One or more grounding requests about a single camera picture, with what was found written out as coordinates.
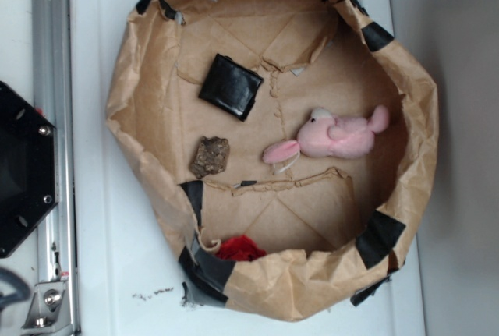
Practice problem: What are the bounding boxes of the black box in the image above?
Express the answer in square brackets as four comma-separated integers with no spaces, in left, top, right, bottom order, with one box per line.
[198,54,264,122]

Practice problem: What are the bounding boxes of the brown paper bag bin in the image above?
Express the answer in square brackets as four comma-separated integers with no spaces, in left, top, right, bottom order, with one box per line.
[106,0,438,321]

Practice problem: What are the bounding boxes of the brown rock chunk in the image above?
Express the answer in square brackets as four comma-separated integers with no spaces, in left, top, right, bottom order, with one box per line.
[189,136,230,179]

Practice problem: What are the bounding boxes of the pink plush bunny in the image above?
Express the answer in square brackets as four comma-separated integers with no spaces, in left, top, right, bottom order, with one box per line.
[262,105,390,172]

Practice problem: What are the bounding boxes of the red crumpled cloth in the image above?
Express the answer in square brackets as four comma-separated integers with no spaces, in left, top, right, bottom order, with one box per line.
[215,235,267,261]

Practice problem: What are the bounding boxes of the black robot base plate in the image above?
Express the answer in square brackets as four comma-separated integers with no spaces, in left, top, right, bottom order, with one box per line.
[1,83,58,259]

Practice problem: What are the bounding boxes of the aluminium rail frame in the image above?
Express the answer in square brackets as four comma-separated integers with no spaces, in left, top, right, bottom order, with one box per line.
[23,0,80,335]

